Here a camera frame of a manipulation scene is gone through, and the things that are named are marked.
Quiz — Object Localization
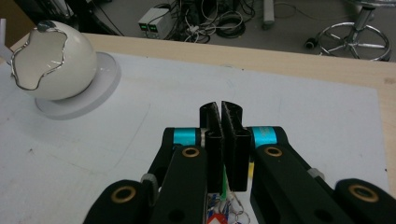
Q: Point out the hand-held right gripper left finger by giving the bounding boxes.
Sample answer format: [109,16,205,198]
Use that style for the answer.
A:
[199,102,225,194]

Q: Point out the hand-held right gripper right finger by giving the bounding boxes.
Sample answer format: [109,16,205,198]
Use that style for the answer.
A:
[220,100,252,192]

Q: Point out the bunch of coloured key tags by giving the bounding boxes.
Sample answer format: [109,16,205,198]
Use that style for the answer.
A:
[205,162,255,224]

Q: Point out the white egg-shaped bowl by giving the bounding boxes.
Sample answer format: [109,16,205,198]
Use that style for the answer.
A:
[10,20,98,101]

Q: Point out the white mat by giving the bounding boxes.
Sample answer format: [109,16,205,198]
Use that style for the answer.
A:
[0,50,390,224]

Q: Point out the white round base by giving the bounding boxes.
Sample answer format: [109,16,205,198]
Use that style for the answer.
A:
[35,51,121,121]

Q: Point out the white power supply boxes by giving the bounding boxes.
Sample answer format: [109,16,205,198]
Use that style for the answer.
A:
[137,7,174,40]

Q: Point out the black round stool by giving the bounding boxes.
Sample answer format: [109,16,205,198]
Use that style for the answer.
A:
[304,0,392,63]

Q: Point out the tangle of cables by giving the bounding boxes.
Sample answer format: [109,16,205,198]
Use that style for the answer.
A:
[169,0,256,44]

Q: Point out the white stand post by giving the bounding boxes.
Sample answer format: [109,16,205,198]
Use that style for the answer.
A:
[0,18,15,64]

